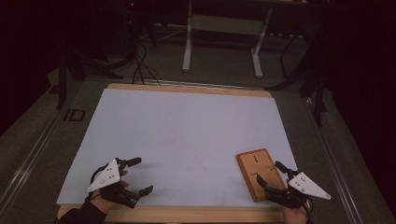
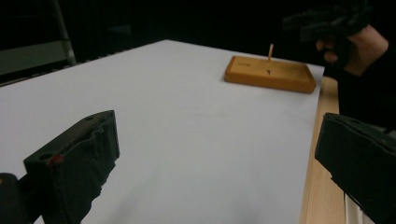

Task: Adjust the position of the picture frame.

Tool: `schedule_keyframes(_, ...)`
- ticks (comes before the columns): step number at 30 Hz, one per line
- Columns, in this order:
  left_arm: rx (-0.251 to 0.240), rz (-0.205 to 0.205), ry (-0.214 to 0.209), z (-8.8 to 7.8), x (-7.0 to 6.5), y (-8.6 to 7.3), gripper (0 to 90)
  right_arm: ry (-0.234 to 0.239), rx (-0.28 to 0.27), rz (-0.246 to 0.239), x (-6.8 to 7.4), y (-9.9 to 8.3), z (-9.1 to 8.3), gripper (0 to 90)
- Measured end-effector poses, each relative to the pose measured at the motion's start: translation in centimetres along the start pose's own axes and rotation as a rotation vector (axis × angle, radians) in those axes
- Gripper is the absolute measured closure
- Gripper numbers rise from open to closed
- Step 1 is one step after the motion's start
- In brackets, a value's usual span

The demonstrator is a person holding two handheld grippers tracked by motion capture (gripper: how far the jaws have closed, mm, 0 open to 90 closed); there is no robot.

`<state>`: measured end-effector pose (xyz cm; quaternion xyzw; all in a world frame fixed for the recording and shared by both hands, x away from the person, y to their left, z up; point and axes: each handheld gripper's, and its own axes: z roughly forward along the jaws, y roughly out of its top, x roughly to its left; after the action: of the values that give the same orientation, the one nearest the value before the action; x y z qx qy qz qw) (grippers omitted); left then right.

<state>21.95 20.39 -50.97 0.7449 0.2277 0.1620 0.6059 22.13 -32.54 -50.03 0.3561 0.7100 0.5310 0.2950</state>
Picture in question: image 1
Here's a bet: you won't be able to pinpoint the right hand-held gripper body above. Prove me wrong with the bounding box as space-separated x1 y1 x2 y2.
264 169 332 210

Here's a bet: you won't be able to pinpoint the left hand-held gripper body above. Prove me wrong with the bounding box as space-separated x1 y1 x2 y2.
86 158 141 209

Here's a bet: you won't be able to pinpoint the wooden picture frame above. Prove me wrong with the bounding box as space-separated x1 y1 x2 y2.
235 147 289 203

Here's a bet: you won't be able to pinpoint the person's left hand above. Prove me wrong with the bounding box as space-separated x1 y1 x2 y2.
88 169 131 216

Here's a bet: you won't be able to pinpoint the person's right hand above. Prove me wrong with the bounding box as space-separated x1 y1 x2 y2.
281 204 310 224

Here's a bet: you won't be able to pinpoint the wooden table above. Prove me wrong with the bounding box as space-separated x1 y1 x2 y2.
56 82 286 224

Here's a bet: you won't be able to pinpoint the white table mat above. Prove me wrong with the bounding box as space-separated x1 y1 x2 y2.
55 88 299 209

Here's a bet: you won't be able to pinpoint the black tripod stand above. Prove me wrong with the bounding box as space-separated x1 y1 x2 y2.
55 43 124 110
265 27 330 128

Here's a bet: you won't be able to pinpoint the desk with white legs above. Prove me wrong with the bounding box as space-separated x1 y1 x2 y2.
181 0 312 78

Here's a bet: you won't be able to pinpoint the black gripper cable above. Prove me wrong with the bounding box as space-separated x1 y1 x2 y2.
305 199 316 224

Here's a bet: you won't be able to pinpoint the metal floor rail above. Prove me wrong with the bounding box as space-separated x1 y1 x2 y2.
0 106 68 216
303 97 363 224

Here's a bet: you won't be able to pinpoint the black rectangular floor bracket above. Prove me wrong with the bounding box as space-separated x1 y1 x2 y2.
63 108 86 122

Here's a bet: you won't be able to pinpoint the black floor cables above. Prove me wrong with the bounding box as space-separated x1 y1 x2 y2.
131 38 162 87

